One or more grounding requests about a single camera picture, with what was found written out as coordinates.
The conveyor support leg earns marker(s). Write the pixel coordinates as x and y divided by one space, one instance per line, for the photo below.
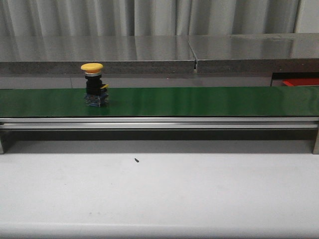
4 141
315 142

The grey counter slab right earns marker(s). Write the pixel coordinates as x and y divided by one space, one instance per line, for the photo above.
256 53

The green conveyor belt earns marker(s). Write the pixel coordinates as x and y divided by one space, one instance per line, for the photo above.
164 102

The aluminium conveyor frame rail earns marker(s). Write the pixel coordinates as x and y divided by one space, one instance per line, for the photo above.
141 123

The yellow mushroom push button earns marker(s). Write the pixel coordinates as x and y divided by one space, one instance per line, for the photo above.
96 92

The right conveyor support leg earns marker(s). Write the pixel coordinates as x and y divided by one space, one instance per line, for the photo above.
315 142

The grey counter slab left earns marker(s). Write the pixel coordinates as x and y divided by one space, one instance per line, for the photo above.
64 55

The red tray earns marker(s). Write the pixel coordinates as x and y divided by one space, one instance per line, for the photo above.
301 82

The left conveyor support leg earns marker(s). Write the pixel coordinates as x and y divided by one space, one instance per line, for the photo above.
4 141

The grey counter slab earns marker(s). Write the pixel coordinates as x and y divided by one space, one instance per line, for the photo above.
64 55
256 53

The grey pleated curtain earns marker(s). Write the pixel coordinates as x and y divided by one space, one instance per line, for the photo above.
146 17

